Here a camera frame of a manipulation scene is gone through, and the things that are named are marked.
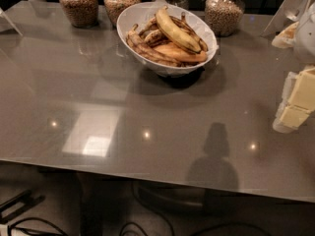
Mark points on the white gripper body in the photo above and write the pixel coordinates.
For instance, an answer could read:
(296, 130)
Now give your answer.
(306, 38)

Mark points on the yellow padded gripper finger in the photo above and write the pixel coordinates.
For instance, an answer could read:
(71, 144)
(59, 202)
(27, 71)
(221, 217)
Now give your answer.
(303, 94)

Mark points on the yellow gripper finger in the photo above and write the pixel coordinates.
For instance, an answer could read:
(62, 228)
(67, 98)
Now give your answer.
(289, 118)

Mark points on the yellow top banana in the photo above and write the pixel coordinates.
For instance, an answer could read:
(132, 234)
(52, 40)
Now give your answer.
(178, 36)

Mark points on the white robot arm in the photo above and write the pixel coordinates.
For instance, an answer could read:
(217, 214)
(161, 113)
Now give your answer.
(293, 26)

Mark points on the orange ripe banana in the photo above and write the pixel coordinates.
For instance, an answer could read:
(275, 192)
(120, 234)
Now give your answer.
(173, 51)

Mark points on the dark striped back banana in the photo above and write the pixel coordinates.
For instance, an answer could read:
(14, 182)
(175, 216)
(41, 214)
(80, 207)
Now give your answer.
(184, 26)

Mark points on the small spotted middle banana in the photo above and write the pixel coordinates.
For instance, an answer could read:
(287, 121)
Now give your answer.
(155, 37)

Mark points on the brown spotted front banana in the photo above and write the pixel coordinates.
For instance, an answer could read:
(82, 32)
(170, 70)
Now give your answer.
(140, 47)

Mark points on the white ceramic bowl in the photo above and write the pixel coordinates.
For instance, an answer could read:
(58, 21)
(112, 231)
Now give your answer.
(141, 13)

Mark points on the right glass bean jar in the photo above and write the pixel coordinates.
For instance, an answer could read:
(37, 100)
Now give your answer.
(223, 16)

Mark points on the black table base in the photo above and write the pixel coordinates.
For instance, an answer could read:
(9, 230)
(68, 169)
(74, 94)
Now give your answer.
(184, 199)

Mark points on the left glass grain jar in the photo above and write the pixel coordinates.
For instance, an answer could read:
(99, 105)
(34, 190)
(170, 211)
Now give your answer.
(80, 13)

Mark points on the black floor bracket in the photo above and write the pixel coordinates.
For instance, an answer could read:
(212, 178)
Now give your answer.
(18, 205)

